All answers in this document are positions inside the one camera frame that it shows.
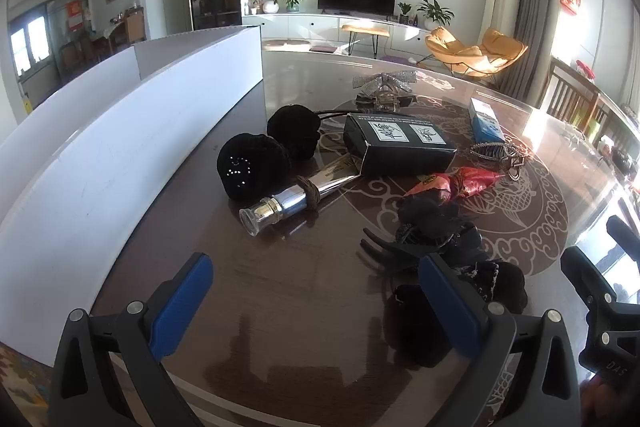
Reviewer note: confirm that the blue and white box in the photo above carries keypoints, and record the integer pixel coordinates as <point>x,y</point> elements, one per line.
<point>485,124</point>

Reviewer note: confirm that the small potted plant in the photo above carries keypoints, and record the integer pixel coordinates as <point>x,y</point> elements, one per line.
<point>404,11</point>

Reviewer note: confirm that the patterned wooden desktop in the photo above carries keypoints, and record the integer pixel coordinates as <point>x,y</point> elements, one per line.
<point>300,297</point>

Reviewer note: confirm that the large leafy potted plant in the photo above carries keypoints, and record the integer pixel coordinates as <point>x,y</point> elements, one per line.
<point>435,12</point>

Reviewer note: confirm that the black box with white labels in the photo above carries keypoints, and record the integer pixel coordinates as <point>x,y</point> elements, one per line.
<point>400,157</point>

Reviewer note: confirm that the black beaded scrunchie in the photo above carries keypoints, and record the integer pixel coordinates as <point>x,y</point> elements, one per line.
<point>505,284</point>

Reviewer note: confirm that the grey curtain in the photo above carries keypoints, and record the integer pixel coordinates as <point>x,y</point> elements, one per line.
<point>527,7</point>

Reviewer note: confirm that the orange-red snack packet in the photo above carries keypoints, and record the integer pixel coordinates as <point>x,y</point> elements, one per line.
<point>430,187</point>

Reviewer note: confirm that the white partition board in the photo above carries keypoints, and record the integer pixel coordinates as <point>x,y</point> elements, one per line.
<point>100,157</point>

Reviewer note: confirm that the metal hair claw clip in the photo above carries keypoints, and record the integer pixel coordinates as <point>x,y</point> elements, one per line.
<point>492,152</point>

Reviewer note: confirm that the red ornament on sideboard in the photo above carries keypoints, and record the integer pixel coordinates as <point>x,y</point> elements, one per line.
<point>585,69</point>

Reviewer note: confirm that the black feathered hair claw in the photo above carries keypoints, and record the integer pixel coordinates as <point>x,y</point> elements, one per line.
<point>430,227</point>

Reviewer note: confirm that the floral cloth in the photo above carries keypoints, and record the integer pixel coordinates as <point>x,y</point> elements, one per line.
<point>22,387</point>

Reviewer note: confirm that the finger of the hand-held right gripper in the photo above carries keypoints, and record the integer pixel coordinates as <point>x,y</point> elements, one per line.
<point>585,272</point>
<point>625,234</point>

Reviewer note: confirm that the wooden bench with metal legs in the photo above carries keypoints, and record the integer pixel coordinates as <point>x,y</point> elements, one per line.
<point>364,28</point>

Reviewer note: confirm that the round white vase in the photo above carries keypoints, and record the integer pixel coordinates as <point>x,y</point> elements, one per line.
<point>270,7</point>

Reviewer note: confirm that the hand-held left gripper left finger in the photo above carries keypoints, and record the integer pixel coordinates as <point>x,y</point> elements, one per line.
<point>180,302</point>

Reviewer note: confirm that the silver bow hair clip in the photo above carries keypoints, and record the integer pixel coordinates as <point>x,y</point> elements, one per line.
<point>382,82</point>

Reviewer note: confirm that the silver cosmetic tube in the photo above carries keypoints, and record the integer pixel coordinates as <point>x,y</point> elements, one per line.
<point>280,204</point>

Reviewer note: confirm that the black velvet scrunchie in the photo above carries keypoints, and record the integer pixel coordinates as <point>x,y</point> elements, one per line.
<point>412,327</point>

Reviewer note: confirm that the white television cabinet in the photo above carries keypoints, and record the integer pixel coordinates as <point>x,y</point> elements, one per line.
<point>300,27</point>

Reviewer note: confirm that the orange lounge chair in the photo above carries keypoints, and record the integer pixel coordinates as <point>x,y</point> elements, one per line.
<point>500,49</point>
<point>445,44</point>

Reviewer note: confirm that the brown wooden chair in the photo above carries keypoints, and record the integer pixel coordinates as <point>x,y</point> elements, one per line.
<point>602,122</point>
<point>567,92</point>

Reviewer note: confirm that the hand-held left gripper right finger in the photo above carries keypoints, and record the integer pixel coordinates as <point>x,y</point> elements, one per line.
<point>450,307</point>

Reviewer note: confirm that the shiny red snack packet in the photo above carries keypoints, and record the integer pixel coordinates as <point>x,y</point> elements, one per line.
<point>472,181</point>

